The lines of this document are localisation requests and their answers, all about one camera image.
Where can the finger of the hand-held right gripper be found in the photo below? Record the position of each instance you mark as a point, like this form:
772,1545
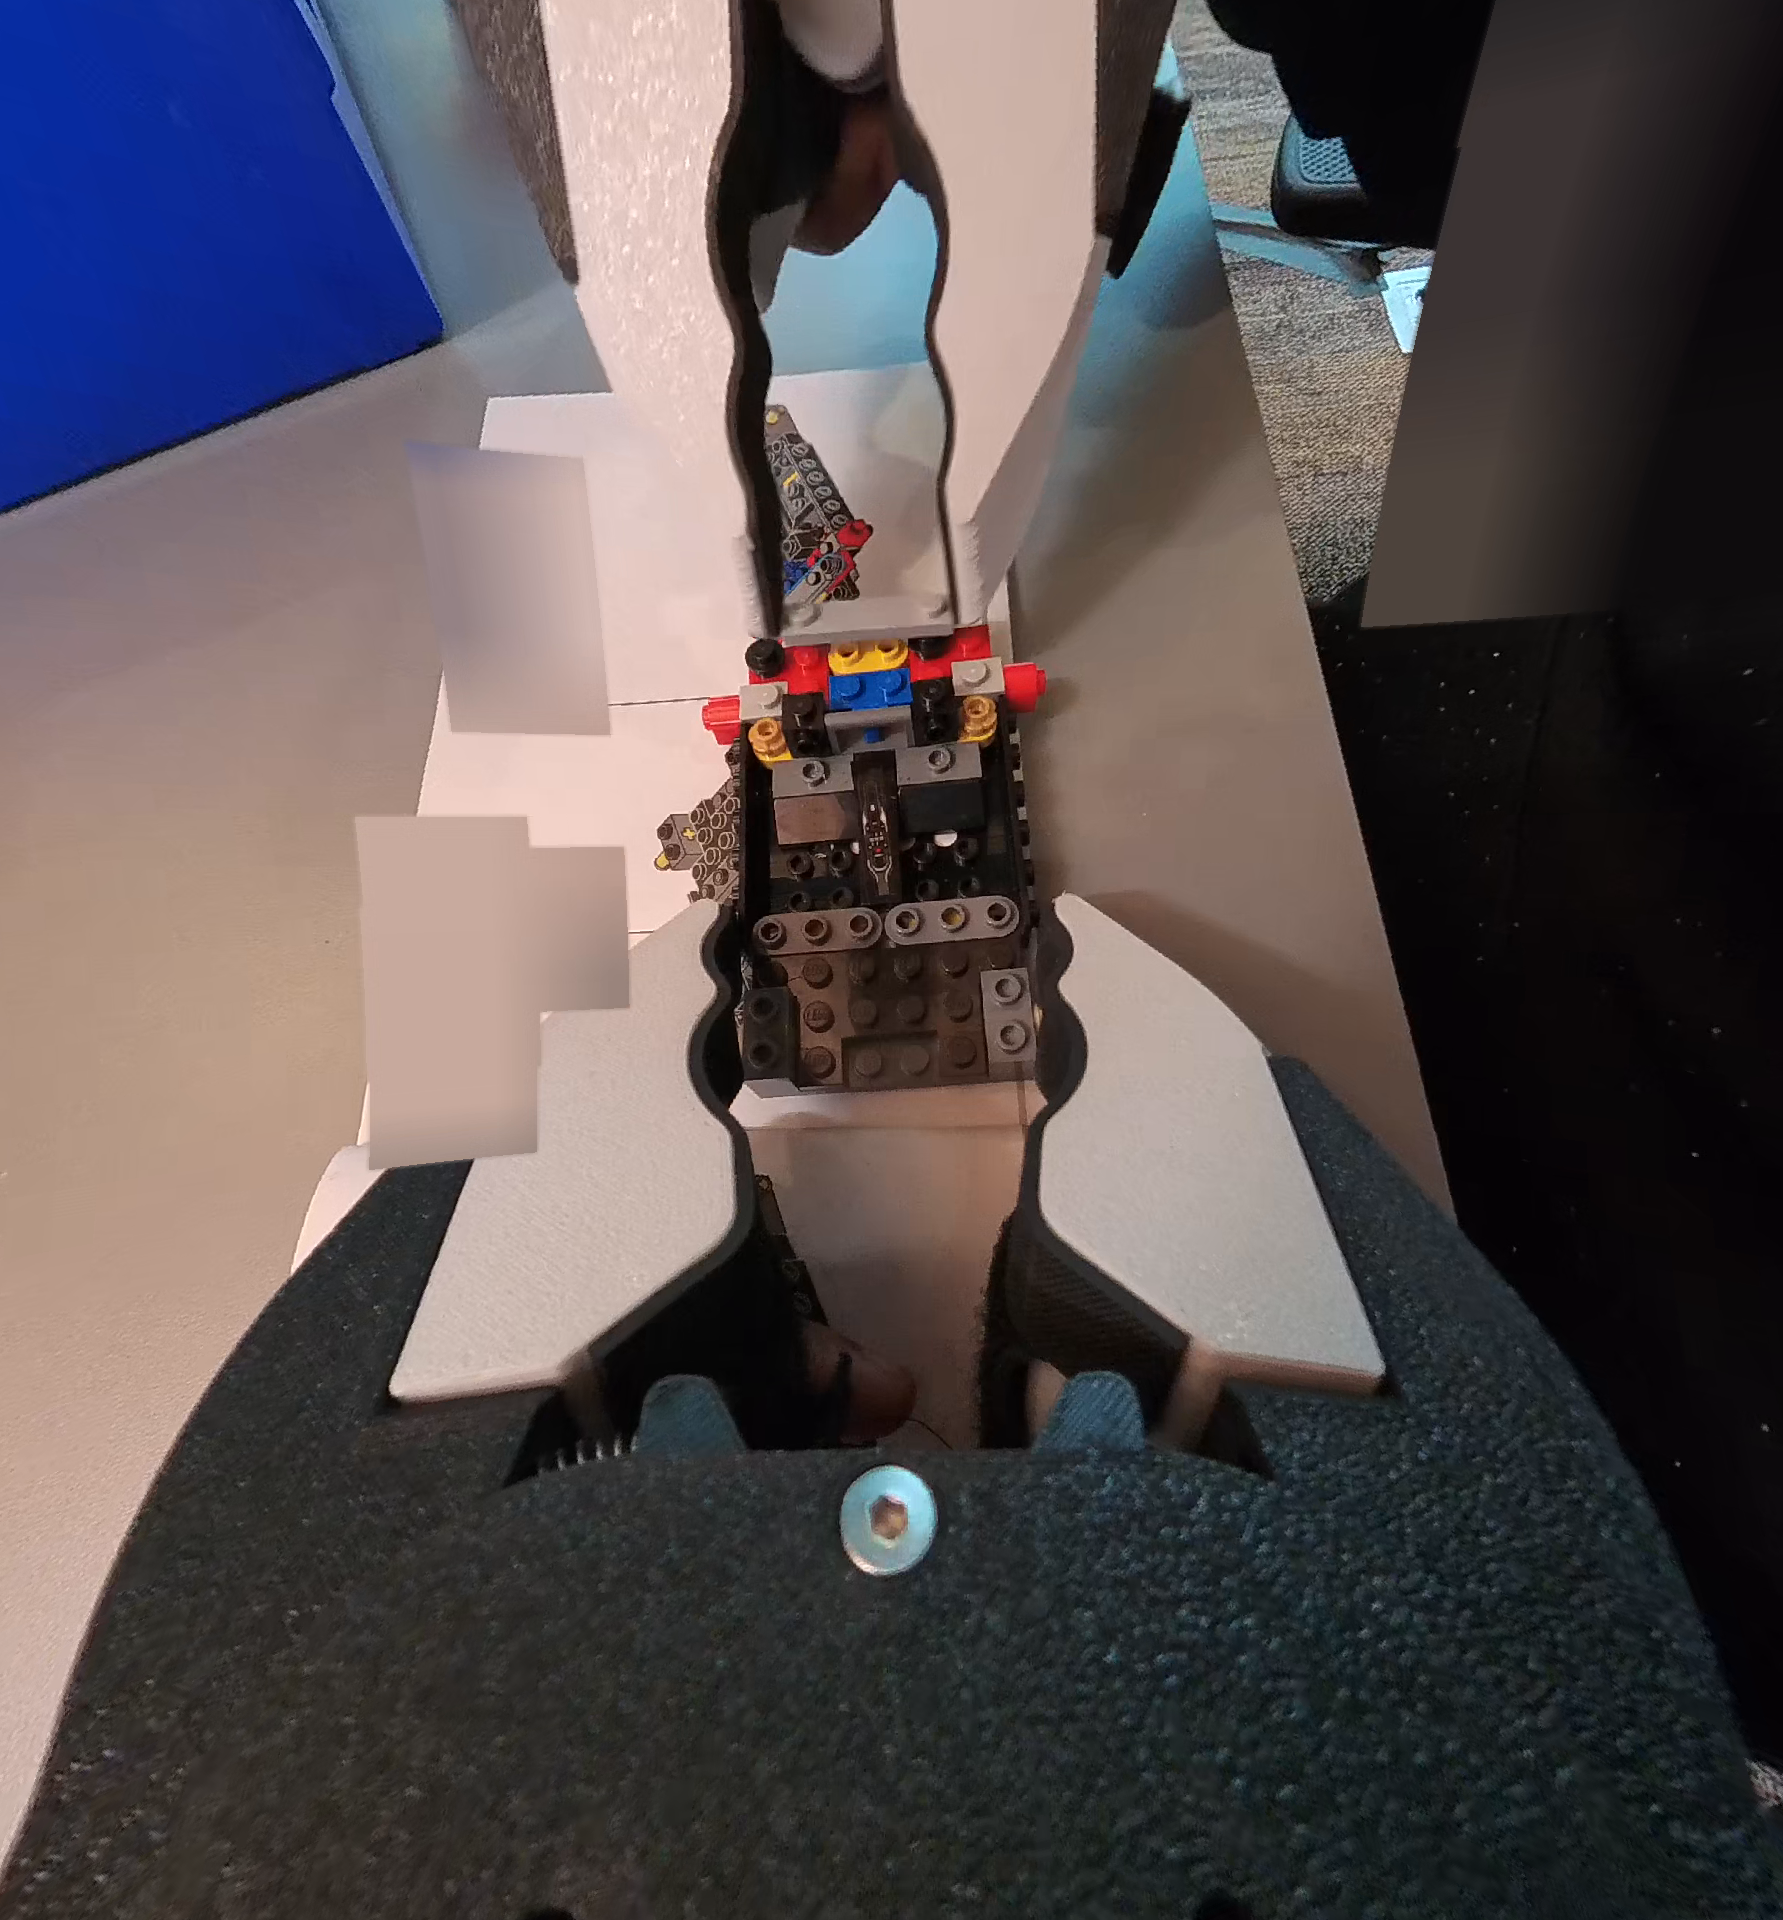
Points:
636,224
1025,224

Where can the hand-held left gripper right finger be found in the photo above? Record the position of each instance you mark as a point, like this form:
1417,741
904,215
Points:
1192,1185

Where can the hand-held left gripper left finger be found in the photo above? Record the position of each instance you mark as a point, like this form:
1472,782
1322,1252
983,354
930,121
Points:
576,1200

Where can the multicoloured lego model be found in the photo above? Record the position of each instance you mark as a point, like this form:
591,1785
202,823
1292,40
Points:
892,1035

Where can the light grey lego plate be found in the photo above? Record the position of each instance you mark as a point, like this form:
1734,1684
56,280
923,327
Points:
892,614

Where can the grey lego piece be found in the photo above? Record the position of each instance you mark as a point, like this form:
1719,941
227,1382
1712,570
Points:
704,841

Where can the black office chair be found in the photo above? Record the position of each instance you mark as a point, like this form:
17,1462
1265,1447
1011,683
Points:
1325,180

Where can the white paper sheet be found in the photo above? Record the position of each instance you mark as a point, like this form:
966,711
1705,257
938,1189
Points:
1410,313

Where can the white instruction booklet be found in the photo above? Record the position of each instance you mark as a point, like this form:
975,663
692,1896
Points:
531,773

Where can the blue box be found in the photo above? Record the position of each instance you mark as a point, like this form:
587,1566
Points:
157,224

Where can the grey panel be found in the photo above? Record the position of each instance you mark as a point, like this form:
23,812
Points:
1582,374

